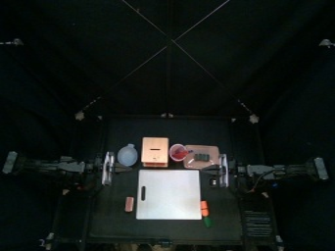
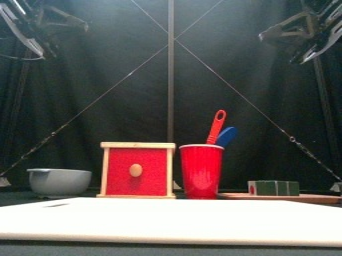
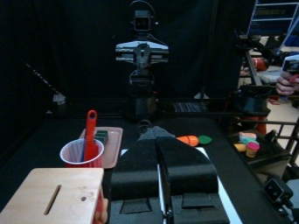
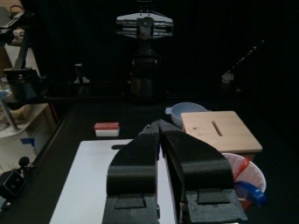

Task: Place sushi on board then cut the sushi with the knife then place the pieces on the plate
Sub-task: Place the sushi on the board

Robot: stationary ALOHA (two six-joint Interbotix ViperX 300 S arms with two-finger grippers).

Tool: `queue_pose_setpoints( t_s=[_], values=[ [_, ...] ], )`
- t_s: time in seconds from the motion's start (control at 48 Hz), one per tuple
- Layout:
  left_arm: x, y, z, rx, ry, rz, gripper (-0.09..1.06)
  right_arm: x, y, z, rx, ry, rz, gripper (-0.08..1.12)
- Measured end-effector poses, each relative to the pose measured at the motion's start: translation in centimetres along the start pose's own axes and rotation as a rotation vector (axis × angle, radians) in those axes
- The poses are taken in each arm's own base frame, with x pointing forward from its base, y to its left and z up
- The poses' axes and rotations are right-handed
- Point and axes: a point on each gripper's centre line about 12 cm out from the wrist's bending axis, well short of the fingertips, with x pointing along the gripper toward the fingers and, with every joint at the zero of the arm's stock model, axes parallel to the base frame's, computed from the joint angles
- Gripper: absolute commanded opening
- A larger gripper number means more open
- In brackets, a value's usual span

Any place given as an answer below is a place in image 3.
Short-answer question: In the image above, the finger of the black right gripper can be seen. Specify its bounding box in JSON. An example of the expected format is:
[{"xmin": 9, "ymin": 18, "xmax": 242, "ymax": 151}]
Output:
[
  {"xmin": 143, "ymin": 43, "xmax": 154, "ymax": 70},
  {"xmin": 135, "ymin": 43, "xmax": 145, "ymax": 70}
]

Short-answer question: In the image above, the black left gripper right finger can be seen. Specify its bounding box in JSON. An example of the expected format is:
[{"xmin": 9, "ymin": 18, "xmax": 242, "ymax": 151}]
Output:
[{"xmin": 155, "ymin": 125, "xmax": 232, "ymax": 224}]

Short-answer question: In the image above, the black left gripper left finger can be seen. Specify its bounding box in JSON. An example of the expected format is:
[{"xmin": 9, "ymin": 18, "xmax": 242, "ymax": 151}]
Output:
[{"xmin": 110, "ymin": 125, "xmax": 165, "ymax": 224}]

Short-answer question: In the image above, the white handheld device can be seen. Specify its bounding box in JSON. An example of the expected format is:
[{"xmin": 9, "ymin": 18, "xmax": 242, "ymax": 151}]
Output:
[{"xmin": 281, "ymin": 54, "xmax": 299, "ymax": 84}]

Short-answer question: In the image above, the pink rectangular plate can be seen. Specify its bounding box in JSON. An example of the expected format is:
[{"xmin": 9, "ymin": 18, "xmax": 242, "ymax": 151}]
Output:
[{"xmin": 79, "ymin": 126, "xmax": 125, "ymax": 170}]

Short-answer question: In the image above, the white cutting board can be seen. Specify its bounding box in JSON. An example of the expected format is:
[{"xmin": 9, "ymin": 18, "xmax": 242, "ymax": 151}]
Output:
[{"xmin": 119, "ymin": 146, "xmax": 246, "ymax": 224}]

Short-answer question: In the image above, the dark green toy sushi roll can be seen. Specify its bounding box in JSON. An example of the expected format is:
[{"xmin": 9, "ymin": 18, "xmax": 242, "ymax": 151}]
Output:
[{"xmin": 94, "ymin": 129, "xmax": 110, "ymax": 145}]

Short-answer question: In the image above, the red toy knife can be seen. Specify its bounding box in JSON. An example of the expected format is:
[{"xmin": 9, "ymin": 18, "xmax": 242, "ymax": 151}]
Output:
[{"xmin": 81, "ymin": 109, "xmax": 101, "ymax": 163}]

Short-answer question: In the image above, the person's hand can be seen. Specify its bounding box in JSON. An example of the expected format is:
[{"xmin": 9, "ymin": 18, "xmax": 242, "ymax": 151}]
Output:
[{"xmin": 276, "ymin": 71, "xmax": 299, "ymax": 96}]

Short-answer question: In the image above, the orange toy carrot piece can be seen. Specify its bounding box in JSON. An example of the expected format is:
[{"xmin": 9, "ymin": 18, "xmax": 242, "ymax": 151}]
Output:
[{"xmin": 175, "ymin": 135, "xmax": 201, "ymax": 147}]

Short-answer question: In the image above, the green toy carrot top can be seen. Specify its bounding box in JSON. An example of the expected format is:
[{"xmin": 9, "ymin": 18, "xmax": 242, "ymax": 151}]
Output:
[{"xmin": 198, "ymin": 135, "xmax": 214, "ymax": 145}]

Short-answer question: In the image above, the yellow toy piece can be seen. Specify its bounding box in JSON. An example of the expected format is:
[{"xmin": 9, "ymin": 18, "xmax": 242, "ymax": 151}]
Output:
[{"xmin": 234, "ymin": 142, "xmax": 249, "ymax": 153}]

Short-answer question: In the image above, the small black round object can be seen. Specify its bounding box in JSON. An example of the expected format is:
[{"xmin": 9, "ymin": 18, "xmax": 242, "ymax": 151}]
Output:
[{"xmin": 135, "ymin": 119, "xmax": 155, "ymax": 133}]

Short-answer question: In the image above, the red plastic cup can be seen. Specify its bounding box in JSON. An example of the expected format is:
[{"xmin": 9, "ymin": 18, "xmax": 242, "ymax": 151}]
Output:
[{"xmin": 59, "ymin": 138, "xmax": 106, "ymax": 169}]

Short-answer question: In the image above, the yellow toy with pink top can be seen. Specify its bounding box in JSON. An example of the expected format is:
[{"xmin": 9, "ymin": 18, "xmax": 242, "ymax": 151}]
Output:
[{"xmin": 246, "ymin": 141, "xmax": 262, "ymax": 158}]

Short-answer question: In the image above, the black toy bin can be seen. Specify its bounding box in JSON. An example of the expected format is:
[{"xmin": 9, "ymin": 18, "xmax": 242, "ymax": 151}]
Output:
[{"xmin": 229, "ymin": 130, "xmax": 293, "ymax": 178}]

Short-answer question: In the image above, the printed label sheet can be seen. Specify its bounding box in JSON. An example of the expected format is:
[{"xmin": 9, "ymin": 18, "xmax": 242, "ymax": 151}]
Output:
[{"xmin": 173, "ymin": 101, "xmax": 209, "ymax": 114}]

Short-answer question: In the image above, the wooden box with slot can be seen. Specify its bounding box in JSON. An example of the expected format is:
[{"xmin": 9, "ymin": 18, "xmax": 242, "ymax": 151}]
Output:
[{"xmin": 0, "ymin": 167, "xmax": 109, "ymax": 224}]

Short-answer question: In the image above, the red round object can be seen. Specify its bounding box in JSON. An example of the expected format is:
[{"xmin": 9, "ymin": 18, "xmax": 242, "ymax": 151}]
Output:
[{"xmin": 252, "ymin": 57, "xmax": 270, "ymax": 72}]

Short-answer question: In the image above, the black bucket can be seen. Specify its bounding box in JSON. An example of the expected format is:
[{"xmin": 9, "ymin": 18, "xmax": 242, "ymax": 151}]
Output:
[{"xmin": 233, "ymin": 85, "xmax": 274, "ymax": 116}]

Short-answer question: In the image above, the computer monitor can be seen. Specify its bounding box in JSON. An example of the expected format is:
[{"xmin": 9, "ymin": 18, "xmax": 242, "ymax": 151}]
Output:
[{"xmin": 248, "ymin": 0, "xmax": 299, "ymax": 37}]

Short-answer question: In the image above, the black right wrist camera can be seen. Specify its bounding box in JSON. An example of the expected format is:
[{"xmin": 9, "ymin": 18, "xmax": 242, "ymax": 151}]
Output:
[{"xmin": 133, "ymin": 10, "xmax": 155, "ymax": 32}]

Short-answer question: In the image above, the grey frame clamp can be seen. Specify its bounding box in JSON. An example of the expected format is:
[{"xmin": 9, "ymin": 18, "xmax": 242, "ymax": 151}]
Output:
[{"xmin": 51, "ymin": 93, "xmax": 67, "ymax": 106}]

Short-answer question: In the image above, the thin white cord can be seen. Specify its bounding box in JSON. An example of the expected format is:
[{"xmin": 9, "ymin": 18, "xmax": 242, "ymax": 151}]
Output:
[{"xmin": 23, "ymin": 63, "xmax": 61, "ymax": 96}]

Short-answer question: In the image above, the black table level camera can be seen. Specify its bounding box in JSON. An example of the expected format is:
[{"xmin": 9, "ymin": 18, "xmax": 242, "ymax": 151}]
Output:
[{"xmin": 264, "ymin": 177, "xmax": 296, "ymax": 206}]

